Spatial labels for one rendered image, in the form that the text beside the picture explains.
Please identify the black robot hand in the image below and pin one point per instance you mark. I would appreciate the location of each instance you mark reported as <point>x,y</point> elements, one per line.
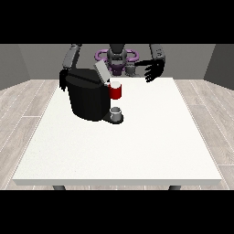
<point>154,70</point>
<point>63,79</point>

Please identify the small grey coffee pod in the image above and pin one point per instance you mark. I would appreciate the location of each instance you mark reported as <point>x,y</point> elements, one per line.
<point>130,70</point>

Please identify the black coffee machine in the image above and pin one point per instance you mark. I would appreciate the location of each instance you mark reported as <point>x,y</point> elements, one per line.
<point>87,97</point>

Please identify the pale grey machine lid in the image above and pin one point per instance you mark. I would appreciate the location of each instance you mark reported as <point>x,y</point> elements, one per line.
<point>101,71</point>

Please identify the red pod holder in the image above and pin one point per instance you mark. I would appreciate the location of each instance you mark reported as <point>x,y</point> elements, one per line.
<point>115,90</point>

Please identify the grey robot trunk purple rings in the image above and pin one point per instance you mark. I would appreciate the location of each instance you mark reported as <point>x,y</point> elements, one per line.
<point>116,58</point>

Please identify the small grey cup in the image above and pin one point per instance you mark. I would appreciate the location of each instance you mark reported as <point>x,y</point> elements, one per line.
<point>116,113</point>

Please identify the dark table leg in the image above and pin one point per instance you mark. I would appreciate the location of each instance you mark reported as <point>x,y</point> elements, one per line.
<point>59,187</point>
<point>174,187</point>

